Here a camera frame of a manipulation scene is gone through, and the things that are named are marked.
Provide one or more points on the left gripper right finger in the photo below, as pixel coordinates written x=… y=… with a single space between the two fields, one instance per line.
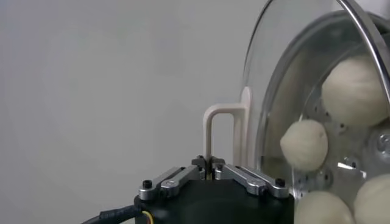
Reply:
x=250 y=182

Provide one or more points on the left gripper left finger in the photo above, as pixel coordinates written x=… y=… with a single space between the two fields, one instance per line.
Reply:
x=170 y=182

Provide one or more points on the white steamed baozi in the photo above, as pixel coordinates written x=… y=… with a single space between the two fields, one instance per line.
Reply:
x=373 y=201
x=321 y=210
x=355 y=91
x=304 y=144

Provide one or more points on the round glass pot lid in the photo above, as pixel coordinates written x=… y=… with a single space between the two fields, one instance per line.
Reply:
x=225 y=107

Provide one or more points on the stainless steel steamer basket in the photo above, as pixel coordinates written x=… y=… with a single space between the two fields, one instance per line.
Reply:
x=350 y=146

